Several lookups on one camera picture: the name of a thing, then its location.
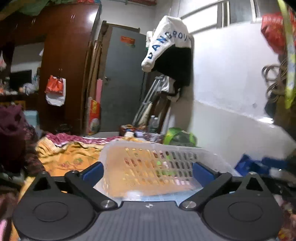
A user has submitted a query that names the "white plastic perforated basket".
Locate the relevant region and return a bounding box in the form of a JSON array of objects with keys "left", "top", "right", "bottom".
[{"left": 94, "top": 141, "right": 239, "bottom": 203}]

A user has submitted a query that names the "orange yellow blanket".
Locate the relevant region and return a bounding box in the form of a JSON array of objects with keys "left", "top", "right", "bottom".
[{"left": 19, "top": 137, "right": 141, "bottom": 199}]

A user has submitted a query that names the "blue shopping bag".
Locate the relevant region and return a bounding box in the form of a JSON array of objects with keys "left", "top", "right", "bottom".
[{"left": 234, "top": 154, "right": 295, "bottom": 176}]

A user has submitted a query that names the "green white plastic bag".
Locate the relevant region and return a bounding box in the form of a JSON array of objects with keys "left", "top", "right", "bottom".
[{"left": 163, "top": 128, "right": 198, "bottom": 147}]

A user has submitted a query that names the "maroon clothing pile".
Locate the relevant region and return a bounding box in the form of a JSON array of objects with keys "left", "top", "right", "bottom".
[{"left": 1, "top": 105, "right": 45, "bottom": 176}]

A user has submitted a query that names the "grey door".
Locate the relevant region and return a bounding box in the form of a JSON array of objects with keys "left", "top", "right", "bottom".
[{"left": 99, "top": 24, "right": 147, "bottom": 132}]

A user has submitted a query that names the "white black hanging hoodie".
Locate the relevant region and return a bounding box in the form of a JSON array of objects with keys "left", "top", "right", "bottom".
[{"left": 142, "top": 16, "right": 193, "bottom": 102}]

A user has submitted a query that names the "dark red wooden wardrobe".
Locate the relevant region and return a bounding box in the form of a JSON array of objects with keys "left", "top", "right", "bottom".
[{"left": 1, "top": 3, "right": 101, "bottom": 134}]

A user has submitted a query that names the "red hanging bag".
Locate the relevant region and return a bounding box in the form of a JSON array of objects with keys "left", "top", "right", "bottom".
[{"left": 261, "top": 13, "right": 287, "bottom": 55}]

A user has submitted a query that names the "coiled rope on wall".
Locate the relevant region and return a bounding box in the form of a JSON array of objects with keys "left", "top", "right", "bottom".
[{"left": 261, "top": 62, "right": 290, "bottom": 103}]

